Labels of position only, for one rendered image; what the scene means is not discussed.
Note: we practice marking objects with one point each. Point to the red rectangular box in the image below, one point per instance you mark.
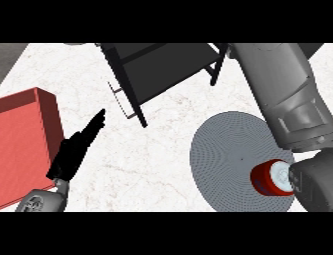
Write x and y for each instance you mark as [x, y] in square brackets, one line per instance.
[13, 149]

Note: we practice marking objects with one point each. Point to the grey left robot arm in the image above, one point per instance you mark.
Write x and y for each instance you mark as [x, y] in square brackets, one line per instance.
[45, 201]

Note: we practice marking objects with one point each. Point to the black tiered shelf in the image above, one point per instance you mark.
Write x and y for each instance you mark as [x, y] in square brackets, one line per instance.
[155, 71]

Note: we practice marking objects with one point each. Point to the grey round placemat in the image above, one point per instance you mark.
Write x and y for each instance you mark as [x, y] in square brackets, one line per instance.
[233, 159]

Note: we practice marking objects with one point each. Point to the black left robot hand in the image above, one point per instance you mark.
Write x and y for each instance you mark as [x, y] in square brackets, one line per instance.
[73, 152]

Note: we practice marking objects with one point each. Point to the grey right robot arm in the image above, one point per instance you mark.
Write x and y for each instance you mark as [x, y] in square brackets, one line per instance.
[297, 109]

